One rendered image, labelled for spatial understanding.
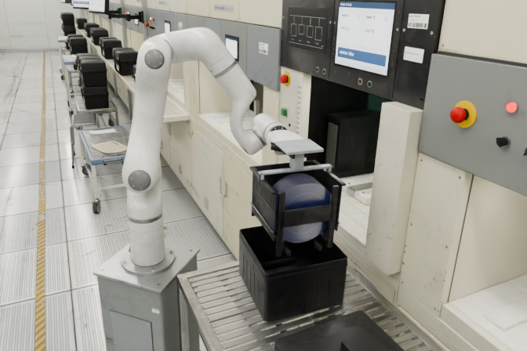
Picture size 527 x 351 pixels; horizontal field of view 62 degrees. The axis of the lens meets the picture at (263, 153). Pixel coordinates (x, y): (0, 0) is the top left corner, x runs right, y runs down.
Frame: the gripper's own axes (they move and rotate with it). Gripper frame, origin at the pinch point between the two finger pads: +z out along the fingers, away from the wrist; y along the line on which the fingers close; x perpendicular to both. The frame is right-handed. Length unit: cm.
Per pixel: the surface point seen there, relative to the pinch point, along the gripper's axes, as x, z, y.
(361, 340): -39, 38, -3
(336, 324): -39.0, 30.7, -0.1
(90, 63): -29, -401, 64
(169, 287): -53, -17, 38
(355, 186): -35, -42, -50
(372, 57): 26.6, -7.7, -27.8
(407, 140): 6.9, 17.3, -25.6
